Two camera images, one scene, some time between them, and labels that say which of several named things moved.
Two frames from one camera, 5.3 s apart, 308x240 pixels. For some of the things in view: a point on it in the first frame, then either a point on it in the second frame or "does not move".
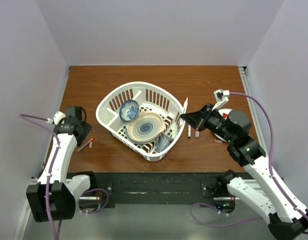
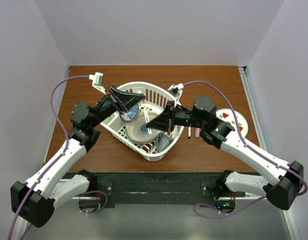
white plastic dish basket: (146, 116) does not move
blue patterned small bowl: (129, 110) does not move
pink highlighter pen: (197, 132) does not move
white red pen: (185, 106) → (147, 118)
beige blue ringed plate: (146, 128) does not move
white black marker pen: (189, 131) does not move
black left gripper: (86, 128) → (120, 100)
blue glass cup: (162, 141) does not move
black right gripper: (194, 118) → (165, 122)
